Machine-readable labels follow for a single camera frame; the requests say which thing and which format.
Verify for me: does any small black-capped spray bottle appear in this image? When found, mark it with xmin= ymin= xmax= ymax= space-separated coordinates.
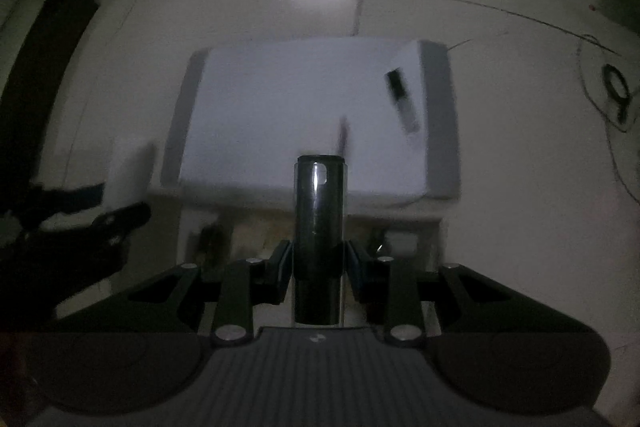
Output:
xmin=384 ymin=67 xmax=421 ymax=135

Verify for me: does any dark wooden furniture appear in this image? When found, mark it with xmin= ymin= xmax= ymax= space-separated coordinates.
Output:
xmin=0 ymin=0 xmax=98 ymax=202

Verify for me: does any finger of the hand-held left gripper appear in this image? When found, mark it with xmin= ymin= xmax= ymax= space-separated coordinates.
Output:
xmin=92 ymin=202 xmax=152 ymax=240
xmin=27 ymin=183 xmax=107 ymax=220

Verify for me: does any white cardboard box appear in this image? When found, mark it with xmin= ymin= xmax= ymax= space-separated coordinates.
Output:
xmin=107 ymin=142 xmax=446 ymax=323

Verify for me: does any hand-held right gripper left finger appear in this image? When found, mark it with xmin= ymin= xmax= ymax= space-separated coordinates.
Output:
xmin=47 ymin=239 xmax=293 ymax=348

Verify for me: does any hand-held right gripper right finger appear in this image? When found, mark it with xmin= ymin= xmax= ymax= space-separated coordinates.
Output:
xmin=347 ymin=240 xmax=596 ymax=348

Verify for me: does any black cylindrical device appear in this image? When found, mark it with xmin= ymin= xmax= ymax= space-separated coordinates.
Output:
xmin=291 ymin=155 xmax=348 ymax=325

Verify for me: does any white cardboard box lid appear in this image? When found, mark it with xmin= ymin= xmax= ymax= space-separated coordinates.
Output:
xmin=161 ymin=38 xmax=462 ymax=208

